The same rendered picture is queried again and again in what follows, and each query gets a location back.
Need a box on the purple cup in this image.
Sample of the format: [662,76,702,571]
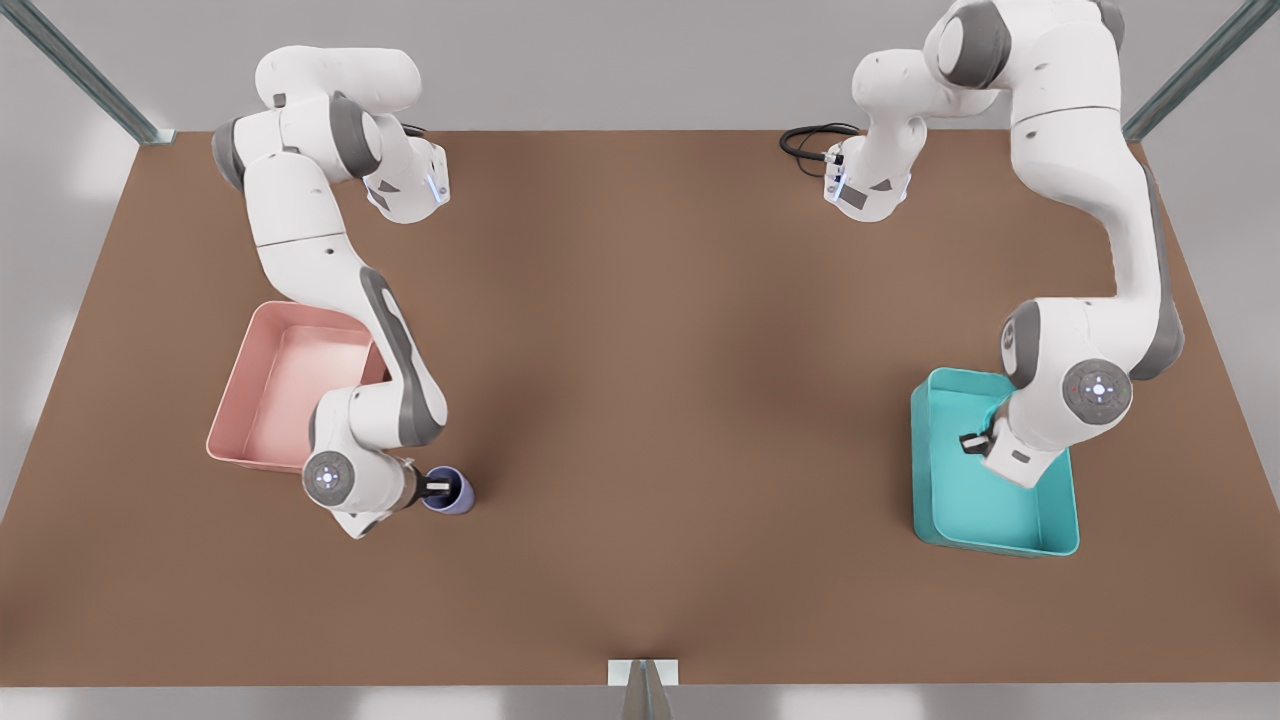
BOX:
[420,466,476,515]

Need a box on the teal box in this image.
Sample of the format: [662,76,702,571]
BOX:
[910,367,1081,557]

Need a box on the pink box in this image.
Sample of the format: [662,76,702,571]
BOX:
[206,301,391,473]

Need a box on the silver frame post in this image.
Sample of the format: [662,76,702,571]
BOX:
[608,658,679,720]
[0,0,176,146]
[1122,0,1280,142]

